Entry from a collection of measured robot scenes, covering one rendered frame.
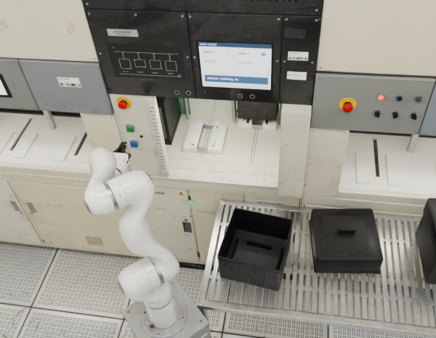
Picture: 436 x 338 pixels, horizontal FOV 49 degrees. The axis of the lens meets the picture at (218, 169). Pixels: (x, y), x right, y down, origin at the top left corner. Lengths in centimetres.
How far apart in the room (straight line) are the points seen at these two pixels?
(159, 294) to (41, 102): 104
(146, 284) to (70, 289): 151
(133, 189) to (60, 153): 127
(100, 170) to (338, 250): 113
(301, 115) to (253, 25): 42
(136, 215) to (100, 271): 168
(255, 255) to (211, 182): 44
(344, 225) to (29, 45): 158
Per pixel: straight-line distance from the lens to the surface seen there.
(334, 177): 233
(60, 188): 282
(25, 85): 233
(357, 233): 228
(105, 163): 163
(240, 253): 229
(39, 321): 323
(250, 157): 254
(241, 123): 268
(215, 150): 254
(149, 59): 200
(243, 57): 191
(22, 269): 348
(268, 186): 240
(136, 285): 179
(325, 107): 202
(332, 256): 219
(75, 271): 333
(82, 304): 319
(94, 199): 156
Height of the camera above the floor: 269
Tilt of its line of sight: 47 degrees down
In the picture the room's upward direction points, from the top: 5 degrees counter-clockwise
